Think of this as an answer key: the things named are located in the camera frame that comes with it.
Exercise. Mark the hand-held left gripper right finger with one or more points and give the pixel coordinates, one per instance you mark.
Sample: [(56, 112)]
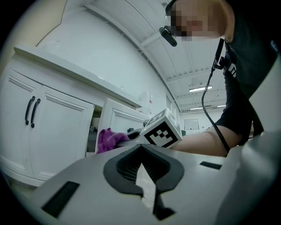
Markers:
[(188, 186)]

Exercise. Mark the person's black shirt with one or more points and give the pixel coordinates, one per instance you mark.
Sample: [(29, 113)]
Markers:
[(252, 55)]

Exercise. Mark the white drawer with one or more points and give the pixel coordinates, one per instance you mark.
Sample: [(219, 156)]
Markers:
[(118, 118)]

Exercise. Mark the clear water jug red label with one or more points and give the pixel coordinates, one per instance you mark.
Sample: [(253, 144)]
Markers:
[(146, 99)]

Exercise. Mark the wall whiteboard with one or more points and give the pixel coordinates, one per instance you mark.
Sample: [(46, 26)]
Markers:
[(191, 124)]

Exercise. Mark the white cabinet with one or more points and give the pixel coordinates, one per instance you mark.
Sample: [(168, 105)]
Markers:
[(59, 131)]

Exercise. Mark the person's head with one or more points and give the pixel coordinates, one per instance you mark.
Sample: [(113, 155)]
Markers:
[(202, 17)]

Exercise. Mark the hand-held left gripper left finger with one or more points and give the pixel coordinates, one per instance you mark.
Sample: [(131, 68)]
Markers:
[(92, 186)]

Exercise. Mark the long ceiling tube light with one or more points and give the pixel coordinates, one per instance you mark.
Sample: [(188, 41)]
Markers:
[(200, 88), (208, 107)]

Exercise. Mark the purple cloth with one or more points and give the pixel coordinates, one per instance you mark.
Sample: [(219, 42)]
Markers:
[(109, 140)]

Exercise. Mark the person's right forearm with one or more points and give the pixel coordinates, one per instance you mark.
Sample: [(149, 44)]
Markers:
[(202, 140)]

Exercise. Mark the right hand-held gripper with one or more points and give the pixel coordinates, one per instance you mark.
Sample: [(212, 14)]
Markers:
[(162, 131)]

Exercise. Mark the black head-mounted camera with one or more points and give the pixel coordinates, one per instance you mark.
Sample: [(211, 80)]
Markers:
[(168, 36)]

